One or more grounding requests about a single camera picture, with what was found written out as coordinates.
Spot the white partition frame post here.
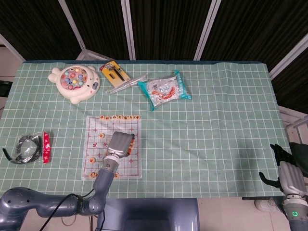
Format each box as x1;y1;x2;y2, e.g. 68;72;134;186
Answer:
268;32;308;80
57;0;116;61
121;0;137;61
193;0;221;61
0;32;26;63

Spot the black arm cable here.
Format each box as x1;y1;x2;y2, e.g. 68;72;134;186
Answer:
42;189;96;231

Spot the translucent chinese chess board sheet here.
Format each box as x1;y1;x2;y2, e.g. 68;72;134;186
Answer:
79;115;143;181

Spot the white sneaker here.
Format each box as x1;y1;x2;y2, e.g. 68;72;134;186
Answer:
254;198;281;212

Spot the black floor device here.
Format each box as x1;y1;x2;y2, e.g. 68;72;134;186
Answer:
0;80;13;97

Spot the black coiled cable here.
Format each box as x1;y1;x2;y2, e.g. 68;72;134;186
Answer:
2;131;53;166

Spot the blue grey robot torso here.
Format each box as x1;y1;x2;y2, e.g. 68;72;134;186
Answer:
96;197;200;231

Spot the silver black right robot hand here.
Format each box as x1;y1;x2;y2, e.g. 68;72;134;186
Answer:
258;143;308;197

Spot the yellow razor blister pack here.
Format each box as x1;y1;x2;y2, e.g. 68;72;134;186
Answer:
100;61;131;88

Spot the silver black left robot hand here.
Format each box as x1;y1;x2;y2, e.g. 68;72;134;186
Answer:
106;131;136;159

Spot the teal silver snack bag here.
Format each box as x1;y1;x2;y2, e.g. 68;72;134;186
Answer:
137;69;193;112

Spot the green white checked tablecloth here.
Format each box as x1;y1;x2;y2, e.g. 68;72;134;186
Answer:
0;60;293;199

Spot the dark green fabric object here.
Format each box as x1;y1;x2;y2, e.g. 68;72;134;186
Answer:
288;141;308;179

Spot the clear plastic tube bag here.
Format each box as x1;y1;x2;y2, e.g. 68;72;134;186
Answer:
105;73;150;95

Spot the white partition foot frame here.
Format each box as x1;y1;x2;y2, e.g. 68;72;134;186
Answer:
279;105;308;145

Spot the cream seal fishing toy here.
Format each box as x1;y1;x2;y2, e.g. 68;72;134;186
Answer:
47;65;101;104

